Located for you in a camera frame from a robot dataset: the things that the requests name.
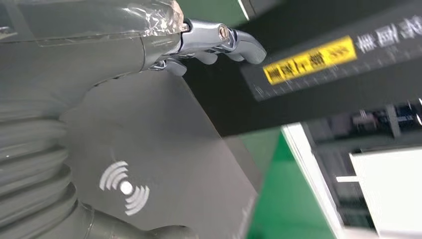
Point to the black yellow ruler label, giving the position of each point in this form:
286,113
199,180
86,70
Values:
310,59

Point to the black inbound scanner machine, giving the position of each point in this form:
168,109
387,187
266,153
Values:
165,132

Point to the aluminium conveyor frame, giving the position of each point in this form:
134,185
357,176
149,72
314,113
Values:
306,165

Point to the green conveyor belt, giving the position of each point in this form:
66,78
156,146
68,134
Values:
290,204

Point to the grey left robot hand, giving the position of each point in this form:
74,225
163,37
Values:
82,49

